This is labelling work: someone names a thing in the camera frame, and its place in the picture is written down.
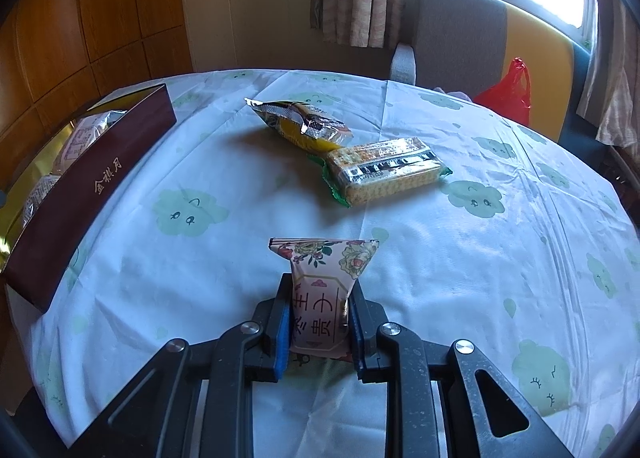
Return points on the maroon gift box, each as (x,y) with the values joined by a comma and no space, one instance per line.
(115,162)

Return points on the packets inside gift box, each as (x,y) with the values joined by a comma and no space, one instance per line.
(85,137)

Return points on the floral pastry packet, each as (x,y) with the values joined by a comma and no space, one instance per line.
(320,298)

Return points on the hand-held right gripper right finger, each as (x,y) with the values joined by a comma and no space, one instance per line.
(356,338)

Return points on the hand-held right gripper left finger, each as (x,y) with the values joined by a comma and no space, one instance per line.
(284,338)

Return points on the grey yellow blue sofa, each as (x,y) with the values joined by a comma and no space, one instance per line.
(450,27)

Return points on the pink cloth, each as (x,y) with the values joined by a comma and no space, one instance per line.
(455,93)

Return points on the silver yellow snack packet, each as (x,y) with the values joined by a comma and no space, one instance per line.
(300,130)

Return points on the wooden wardrobe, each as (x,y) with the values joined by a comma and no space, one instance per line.
(100,12)

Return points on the green-edged cracker packet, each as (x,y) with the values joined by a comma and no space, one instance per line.
(385,170)

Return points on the pink floral curtain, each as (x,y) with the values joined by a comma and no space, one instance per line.
(615,62)

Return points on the white green-print tablecloth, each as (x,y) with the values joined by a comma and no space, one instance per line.
(450,263)

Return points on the red plastic bag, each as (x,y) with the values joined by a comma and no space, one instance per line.
(507,92)

